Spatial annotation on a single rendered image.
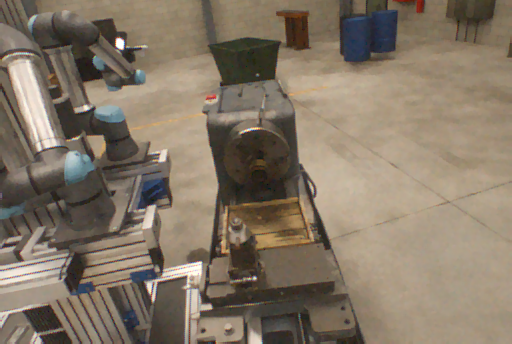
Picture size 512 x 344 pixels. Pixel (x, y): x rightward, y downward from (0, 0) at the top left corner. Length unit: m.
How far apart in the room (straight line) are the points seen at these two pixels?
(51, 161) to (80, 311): 1.04
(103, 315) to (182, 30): 10.24
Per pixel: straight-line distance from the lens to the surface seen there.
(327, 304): 1.14
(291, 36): 10.69
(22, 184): 0.90
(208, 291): 1.16
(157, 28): 11.38
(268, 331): 1.17
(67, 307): 1.81
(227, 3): 11.63
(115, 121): 1.59
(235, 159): 1.53
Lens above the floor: 1.80
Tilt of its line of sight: 26 degrees down
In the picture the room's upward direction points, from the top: 8 degrees counter-clockwise
